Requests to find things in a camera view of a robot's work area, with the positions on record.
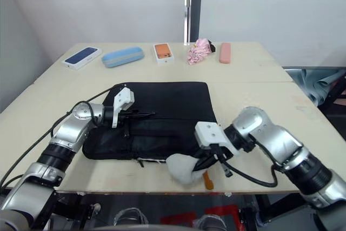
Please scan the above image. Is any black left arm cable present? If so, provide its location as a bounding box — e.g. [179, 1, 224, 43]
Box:
[0, 84, 127, 188]

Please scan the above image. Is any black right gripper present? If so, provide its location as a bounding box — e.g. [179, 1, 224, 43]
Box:
[191, 146, 235, 174]

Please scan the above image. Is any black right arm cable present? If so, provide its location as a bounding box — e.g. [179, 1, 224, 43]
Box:
[212, 143, 284, 188]

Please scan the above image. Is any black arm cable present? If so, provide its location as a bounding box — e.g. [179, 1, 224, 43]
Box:
[0, 84, 127, 188]
[212, 143, 284, 188]

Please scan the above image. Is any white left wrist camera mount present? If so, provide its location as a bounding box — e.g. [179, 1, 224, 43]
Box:
[111, 86, 135, 129]

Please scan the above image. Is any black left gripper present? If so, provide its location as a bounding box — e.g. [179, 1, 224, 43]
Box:
[118, 108, 157, 137]

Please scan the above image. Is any orange phone box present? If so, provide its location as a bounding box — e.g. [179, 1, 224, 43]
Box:
[153, 43, 176, 66]

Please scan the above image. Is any orange strap tab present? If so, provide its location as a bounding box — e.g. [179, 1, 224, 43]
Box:
[203, 170, 215, 190]

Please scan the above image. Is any teal cloth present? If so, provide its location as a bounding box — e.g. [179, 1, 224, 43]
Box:
[283, 67, 346, 107]

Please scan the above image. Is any black metal rack frame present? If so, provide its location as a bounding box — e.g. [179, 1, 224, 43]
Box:
[318, 72, 346, 118]

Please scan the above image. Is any blue phone box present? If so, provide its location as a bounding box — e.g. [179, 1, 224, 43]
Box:
[61, 47, 103, 71]

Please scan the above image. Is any dark rounded shape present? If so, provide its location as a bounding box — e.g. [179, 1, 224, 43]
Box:
[198, 214, 225, 231]

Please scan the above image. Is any dark window frame post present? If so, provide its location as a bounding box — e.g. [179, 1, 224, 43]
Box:
[184, 0, 204, 44]

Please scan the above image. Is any black laptop bag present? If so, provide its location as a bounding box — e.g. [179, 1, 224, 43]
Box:
[82, 81, 218, 163]

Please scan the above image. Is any pink pencil case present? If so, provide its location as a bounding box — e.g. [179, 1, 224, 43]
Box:
[218, 42, 232, 64]

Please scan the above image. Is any light blue glasses case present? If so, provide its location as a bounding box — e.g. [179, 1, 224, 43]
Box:
[101, 47, 145, 69]

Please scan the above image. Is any pink folded umbrella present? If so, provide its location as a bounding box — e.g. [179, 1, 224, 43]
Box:
[185, 38, 216, 66]

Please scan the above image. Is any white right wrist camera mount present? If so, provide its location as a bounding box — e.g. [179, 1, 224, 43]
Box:
[194, 121, 241, 156]

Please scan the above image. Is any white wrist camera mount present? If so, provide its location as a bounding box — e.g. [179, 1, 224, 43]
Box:
[111, 86, 135, 129]
[194, 121, 241, 156]

